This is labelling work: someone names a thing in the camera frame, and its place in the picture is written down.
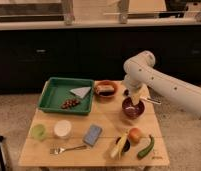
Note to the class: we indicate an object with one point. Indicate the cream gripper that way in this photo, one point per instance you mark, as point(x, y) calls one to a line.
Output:
point(135, 96)

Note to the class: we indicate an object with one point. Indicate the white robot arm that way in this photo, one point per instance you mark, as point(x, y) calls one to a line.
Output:
point(140, 70)

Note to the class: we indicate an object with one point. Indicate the bunch of dark grapes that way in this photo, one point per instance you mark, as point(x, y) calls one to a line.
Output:
point(69, 103)

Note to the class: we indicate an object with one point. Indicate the white paper cup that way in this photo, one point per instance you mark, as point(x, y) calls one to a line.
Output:
point(62, 129)

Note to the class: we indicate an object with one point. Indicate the green plastic cup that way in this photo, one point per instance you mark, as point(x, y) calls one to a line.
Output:
point(38, 132)

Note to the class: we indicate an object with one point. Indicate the dark red bowl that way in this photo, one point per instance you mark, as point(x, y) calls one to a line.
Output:
point(132, 111)

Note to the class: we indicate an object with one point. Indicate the orange bowl with bread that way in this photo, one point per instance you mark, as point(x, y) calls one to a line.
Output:
point(106, 89)

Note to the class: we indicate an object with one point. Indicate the wooden table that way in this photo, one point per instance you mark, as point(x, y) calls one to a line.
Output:
point(104, 138)

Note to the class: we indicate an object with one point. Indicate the red orange apple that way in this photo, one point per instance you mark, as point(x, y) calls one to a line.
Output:
point(134, 135)

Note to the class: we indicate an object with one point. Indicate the small black bowl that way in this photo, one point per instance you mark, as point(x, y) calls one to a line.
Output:
point(126, 145)

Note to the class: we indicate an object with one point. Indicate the white triangular sandwich wedge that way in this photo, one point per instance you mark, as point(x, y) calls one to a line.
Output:
point(80, 92)

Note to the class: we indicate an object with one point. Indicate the blue sponge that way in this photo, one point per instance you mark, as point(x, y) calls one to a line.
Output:
point(92, 135)

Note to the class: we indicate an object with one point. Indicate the green cucumber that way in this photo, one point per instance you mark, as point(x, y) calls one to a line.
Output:
point(144, 152)

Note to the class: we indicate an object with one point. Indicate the green plastic tray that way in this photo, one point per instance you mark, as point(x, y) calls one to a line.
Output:
point(57, 90)

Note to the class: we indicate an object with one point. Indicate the silver metal fork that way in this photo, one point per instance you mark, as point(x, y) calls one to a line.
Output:
point(59, 150)

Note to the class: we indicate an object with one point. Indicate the dark cabinet counter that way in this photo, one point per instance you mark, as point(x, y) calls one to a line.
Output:
point(31, 53)

